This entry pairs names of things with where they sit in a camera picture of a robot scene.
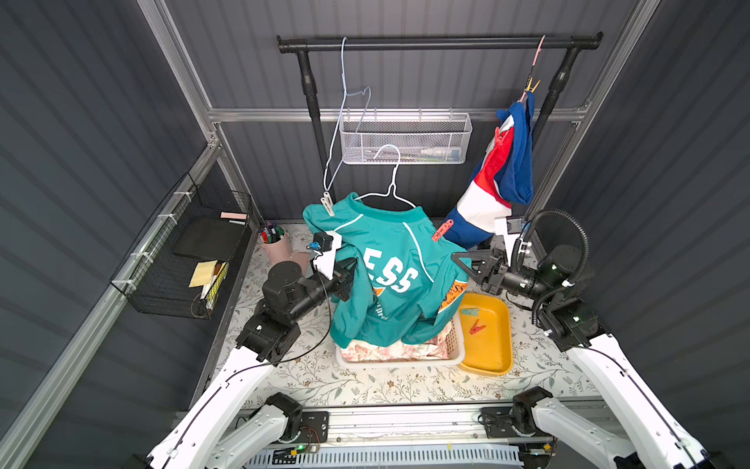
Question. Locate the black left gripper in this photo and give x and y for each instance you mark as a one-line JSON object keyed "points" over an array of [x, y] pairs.
{"points": [[341, 278]]}

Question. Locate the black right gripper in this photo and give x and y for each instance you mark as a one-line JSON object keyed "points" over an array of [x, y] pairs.
{"points": [[492, 275]]}

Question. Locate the green jacket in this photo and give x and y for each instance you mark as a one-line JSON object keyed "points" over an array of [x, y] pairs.
{"points": [[406, 286]]}

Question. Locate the grey clothespin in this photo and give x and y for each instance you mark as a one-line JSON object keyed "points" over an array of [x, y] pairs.
{"points": [[327, 203]]}

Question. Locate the pink printed jacket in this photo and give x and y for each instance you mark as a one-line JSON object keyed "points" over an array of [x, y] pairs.
{"points": [[362, 352]]}

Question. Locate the blue hanger with green jacket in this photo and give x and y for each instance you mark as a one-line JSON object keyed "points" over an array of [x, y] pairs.
{"points": [[392, 190]]}

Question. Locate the light blue wire hanger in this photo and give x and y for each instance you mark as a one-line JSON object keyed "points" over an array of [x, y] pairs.
{"points": [[331, 171]]}

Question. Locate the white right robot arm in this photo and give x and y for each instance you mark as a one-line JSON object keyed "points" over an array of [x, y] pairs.
{"points": [[654, 437]]}

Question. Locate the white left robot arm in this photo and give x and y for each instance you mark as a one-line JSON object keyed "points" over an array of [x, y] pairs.
{"points": [[262, 345]]}

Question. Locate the yellow plastic tray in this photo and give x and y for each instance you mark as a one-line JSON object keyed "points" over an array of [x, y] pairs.
{"points": [[490, 351]]}

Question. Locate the white plastic basket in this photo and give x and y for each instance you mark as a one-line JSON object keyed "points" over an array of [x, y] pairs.
{"points": [[455, 347]]}

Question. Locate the pink pen cup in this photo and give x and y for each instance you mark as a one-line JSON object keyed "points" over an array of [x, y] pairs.
{"points": [[276, 243]]}

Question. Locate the red white blue jacket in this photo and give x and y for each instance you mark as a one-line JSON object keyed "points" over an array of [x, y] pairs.
{"points": [[502, 178]]}

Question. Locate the floral table mat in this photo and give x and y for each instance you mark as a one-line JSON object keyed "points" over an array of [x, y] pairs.
{"points": [[315, 378]]}

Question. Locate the yellow sticky notes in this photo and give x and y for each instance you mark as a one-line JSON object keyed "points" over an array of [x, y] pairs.
{"points": [[203, 274]]}

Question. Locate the yellow clothespin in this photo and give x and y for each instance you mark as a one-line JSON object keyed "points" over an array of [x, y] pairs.
{"points": [[531, 85]]}

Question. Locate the black clothes rack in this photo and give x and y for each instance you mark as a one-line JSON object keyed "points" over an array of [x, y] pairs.
{"points": [[448, 188]]}

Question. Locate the silver mesh wall basket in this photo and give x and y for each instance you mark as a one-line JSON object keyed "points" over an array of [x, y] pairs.
{"points": [[405, 137]]}

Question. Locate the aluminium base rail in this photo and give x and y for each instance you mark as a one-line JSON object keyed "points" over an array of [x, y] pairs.
{"points": [[410, 425]]}

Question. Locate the black wire wall basket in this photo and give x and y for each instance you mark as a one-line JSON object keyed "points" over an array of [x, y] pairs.
{"points": [[202, 222]]}

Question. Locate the pink wire hanger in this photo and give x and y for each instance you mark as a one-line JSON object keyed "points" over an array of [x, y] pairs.
{"points": [[538, 50]]}

